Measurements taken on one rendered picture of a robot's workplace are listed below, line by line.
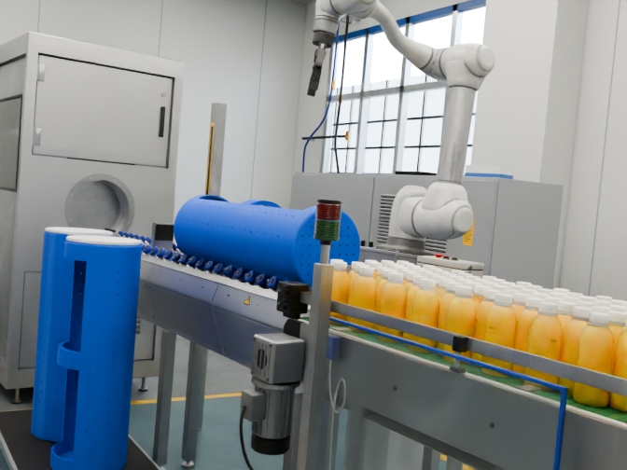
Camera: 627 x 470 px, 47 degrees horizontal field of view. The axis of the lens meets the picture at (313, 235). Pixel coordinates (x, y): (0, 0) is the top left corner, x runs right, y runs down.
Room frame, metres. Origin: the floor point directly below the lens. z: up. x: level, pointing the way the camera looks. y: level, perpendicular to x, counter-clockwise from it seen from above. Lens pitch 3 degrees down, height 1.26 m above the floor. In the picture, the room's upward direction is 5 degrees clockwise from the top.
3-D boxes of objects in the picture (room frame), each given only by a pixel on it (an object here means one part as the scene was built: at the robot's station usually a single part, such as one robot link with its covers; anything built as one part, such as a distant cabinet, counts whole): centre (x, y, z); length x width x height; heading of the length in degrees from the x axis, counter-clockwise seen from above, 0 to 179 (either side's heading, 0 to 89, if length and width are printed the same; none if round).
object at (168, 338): (3.11, 0.59, 0.31); 0.06 x 0.06 x 0.63; 37
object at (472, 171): (4.09, -0.96, 1.48); 0.24 x 0.12 x 0.08; 40
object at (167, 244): (3.38, 0.71, 1.00); 0.10 x 0.04 x 0.15; 127
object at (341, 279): (2.08, -0.08, 0.98); 0.07 x 0.07 x 0.17
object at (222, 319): (3.15, 0.54, 0.79); 2.17 x 0.29 x 0.34; 37
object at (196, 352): (3.19, 0.48, 0.31); 0.06 x 0.06 x 0.63; 37
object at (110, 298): (2.75, 0.80, 0.59); 0.28 x 0.28 x 0.88
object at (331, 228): (1.79, -0.03, 1.18); 0.06 x 0.06 x 0.05
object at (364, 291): (1.99, -0.16, 0.98); 0.07 x 0.07 x 0.17
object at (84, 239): (2.75, 0.80, 1.03); 0.28 x 0.28 x 0.01
